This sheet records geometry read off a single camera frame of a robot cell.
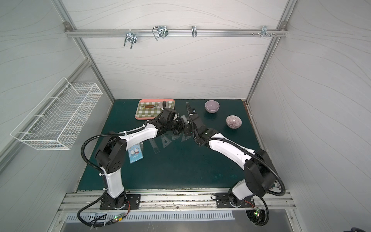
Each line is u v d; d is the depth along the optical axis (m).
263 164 0.41
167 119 0.72
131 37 0.79
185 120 0.86
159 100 1.20
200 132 0.63
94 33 0.78
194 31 0.78
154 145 0.95
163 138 0.97
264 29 0.77
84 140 0.69
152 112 1.11
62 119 0.70
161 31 0.77
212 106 1.14
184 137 0.98
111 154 0.49
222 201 0.73
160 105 1.15
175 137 0.99
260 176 0.43
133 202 0.73
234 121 1.04
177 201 0.75
